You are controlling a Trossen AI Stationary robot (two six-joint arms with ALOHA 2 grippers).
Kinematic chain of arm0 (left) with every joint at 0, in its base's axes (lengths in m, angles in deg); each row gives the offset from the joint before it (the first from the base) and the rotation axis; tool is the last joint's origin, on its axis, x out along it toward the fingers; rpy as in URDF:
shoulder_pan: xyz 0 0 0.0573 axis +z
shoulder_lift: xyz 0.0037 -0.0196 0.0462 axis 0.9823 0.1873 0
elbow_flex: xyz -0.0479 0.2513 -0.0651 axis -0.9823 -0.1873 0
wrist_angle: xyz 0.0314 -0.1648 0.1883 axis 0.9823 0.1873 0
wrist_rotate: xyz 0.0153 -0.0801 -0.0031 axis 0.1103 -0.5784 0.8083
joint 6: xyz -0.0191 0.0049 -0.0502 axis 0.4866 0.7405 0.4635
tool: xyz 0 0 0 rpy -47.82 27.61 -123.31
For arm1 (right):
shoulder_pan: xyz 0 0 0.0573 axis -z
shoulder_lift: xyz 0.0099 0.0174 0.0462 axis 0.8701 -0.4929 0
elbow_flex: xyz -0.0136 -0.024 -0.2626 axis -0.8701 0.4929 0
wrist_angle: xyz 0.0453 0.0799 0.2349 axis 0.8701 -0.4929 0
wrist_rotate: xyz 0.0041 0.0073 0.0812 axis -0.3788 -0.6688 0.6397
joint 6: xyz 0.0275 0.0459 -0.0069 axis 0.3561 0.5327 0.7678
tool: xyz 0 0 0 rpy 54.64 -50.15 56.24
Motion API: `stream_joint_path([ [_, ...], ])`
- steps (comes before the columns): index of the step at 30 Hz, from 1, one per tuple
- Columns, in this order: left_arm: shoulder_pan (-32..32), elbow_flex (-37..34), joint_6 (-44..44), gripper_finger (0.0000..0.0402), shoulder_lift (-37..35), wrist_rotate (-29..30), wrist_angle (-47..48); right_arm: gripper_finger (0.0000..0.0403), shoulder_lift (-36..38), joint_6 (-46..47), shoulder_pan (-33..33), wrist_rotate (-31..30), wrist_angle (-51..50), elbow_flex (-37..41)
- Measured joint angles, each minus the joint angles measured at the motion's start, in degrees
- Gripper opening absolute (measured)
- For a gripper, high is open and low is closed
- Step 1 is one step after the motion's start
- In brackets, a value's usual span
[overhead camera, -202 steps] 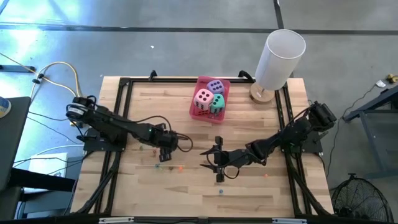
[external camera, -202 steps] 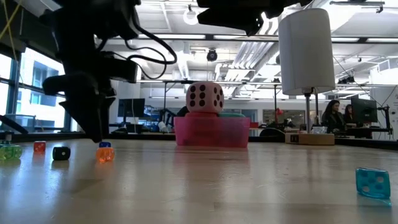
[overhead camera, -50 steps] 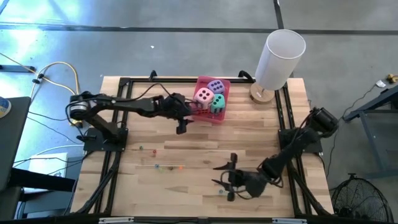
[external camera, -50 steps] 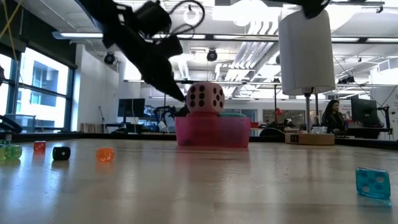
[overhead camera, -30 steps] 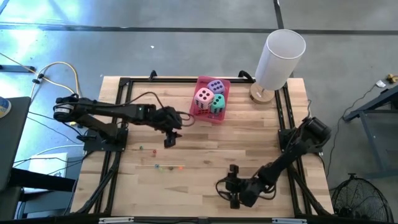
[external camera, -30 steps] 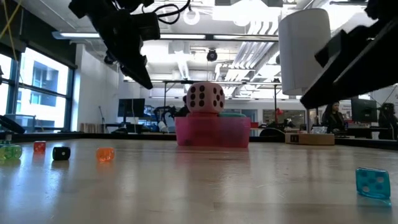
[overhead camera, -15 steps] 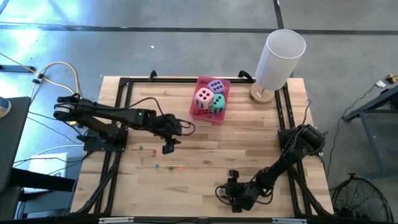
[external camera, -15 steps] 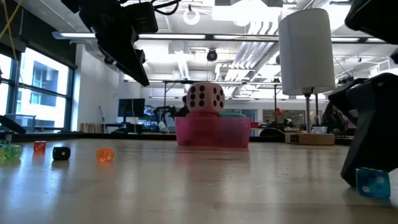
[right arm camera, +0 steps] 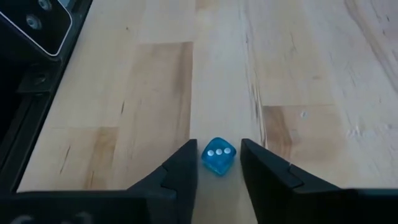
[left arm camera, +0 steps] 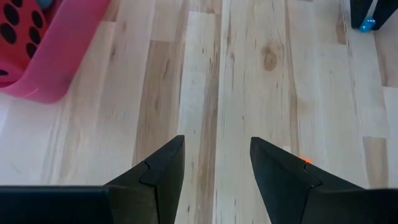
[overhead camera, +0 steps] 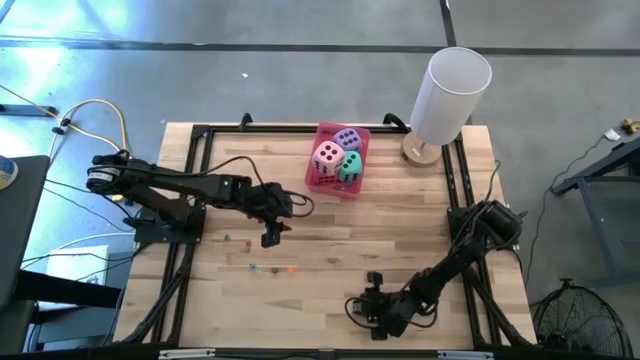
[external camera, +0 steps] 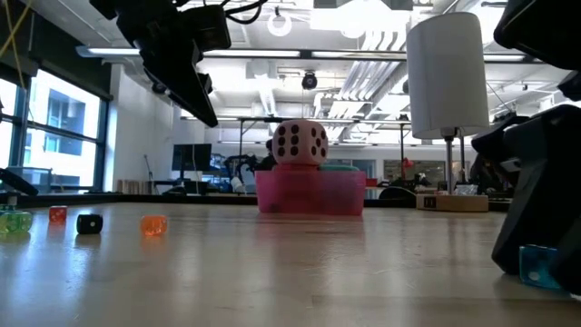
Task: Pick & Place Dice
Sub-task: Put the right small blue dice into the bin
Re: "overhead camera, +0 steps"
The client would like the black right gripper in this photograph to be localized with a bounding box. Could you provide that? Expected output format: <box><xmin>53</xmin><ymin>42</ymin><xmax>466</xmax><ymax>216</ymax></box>
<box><xmin>355</xmin><ymin>271</ymin><xmax>427</xmax><ymax>342</ymax></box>

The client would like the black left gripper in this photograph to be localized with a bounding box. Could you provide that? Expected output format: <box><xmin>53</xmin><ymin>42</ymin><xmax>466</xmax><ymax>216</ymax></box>
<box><xmin>243</xmin><ymin>181</ymin><xmax>295</xmax><ymax>250</ymax></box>

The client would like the large red foam die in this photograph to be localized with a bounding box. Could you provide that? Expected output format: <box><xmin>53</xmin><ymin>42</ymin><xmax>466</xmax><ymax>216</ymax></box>
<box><xmin>312</xmin><ymin>172</ymin><xmax>340</xmax><ymax>189</ymax></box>

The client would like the large pink foam die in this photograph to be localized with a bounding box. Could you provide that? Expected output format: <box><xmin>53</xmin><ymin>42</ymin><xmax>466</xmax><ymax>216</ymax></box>
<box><xmin>311</xmin><ymin>140</ymin><xmax>346</xmax><ymax>177</ymax></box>

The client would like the large teal foam die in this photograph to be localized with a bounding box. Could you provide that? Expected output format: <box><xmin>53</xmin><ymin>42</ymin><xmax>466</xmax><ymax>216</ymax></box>
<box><xmin>337</xmin><ymin>150</ymin><xmax>363</xmax><ymax>184</ymax></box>

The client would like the large purple foam die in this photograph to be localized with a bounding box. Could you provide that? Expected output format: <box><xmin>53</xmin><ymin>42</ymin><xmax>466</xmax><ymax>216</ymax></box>
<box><xmin>332</xmin><ymin>127</ymin><xmax>363</xmax><ymax>153</ymax></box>

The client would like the pink translucent plastic bin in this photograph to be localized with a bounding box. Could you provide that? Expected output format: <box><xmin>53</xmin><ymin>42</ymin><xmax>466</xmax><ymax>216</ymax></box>
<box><xmin>303</xmin><ymin>120</ymin><xmax>372</xmax><ymax>201</ymax></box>

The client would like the black floor fan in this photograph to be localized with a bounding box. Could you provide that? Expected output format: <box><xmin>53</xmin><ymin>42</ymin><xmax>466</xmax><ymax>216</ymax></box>
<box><xmin>531</xmin><ymin>278</ymin><xmax>636</xmax><ymax>360</ymax></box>

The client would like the white shade table lamp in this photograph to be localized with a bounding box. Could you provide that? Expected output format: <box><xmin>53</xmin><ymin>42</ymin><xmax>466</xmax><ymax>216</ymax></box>
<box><xmin>401</xmin><ymin>46</ymin><xmax>494</xmax><ymax>169</ymax></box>

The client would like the black desk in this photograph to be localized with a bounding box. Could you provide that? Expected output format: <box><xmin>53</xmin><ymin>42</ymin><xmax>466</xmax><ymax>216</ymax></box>
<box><xmin>0</xmin><ymin>154</ymin><xmax>51</xmax><ymax>360</ymax></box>

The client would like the grey metal table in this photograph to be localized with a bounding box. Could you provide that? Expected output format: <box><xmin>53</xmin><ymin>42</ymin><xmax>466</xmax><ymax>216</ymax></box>
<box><xmin>551</xmin><ymin>135</ymin><xmax>640</xmax><ymax>290</ymax></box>

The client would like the black flat floor bar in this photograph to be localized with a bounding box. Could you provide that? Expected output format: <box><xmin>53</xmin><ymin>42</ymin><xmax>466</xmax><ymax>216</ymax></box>
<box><xmin>0</xmin><ymin>103</ymin><xmax>59</xmax><ymax>118</ymax></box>

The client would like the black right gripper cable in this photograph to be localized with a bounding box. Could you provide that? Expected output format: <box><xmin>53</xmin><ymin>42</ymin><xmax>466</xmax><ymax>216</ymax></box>
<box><xmin>343</xmin><ymin>295</ymin><xmax>371</xmax><ymax>326</ymax></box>

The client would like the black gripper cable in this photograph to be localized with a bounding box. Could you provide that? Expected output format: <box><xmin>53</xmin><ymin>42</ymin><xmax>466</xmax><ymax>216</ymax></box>
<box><xmin>343</xmin><ymin>295</ymin><xmax>371</xmax><ymax>326</ymax></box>
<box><xmin>199</xmin><ymin>155</ymin><xmax>316</xmax><ymax>220</ymax></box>

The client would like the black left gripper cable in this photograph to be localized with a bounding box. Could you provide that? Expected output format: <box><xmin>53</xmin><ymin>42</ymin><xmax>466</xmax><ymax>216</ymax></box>
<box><xmin>199</xmin><ymin>155</ymin><xmax>316</xmax><ymax>220</ymax></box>

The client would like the silver aluminium bracket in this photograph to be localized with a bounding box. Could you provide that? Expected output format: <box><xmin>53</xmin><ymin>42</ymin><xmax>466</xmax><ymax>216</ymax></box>
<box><xmin>437</xmin><ymin>350</ymin><xmax>495</xmax><ymax>360</ymax></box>
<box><xmin>158</xmin><ymin>348</ymin><xmax>217</xmax><ymax>360</ymax></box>

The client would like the black metal table frame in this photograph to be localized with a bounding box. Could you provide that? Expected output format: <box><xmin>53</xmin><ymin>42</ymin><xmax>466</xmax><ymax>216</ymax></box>
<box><xmin>113</xmin><ymin>112</ymin><xmax>539</xmax><ymax>351</ymax></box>

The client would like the yellow cable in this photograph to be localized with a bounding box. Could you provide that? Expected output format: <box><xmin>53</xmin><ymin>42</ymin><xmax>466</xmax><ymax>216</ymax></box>
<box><xmin>0</xmin><ymin>83</ymin><xmax>142</xmax><ymax>172</ymax></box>

